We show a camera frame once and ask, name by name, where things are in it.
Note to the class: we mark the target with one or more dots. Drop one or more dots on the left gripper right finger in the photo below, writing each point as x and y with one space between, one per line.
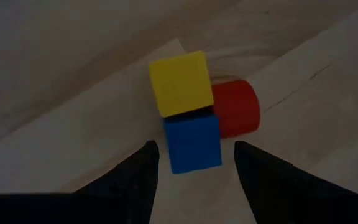
266 193

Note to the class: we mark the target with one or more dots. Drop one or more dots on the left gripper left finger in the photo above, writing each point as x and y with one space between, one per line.
135 193

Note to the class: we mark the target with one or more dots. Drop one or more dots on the red half-cylinder block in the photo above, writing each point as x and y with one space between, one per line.
238 109

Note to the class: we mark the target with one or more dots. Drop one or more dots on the yellow cube block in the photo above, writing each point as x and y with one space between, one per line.
180 84

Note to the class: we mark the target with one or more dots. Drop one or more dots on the blue cube block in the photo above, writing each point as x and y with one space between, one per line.
193 143

